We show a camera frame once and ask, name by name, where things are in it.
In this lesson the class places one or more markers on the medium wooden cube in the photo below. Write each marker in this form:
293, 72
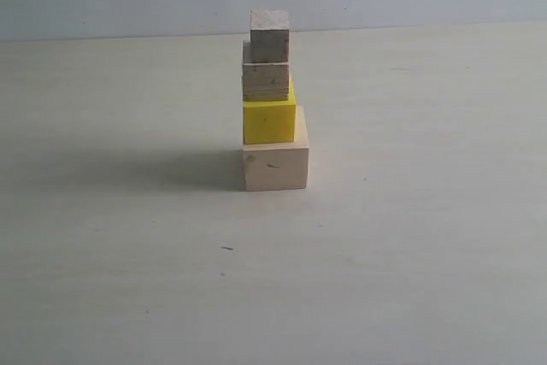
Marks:
263, 82

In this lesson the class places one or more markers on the large wooden cube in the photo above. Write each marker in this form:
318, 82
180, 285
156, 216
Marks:
278, 166

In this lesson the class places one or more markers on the yellow cube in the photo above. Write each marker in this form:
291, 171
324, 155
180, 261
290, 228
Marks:
271, 122

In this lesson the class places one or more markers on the small wooden cube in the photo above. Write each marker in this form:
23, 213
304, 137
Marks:
269, 35

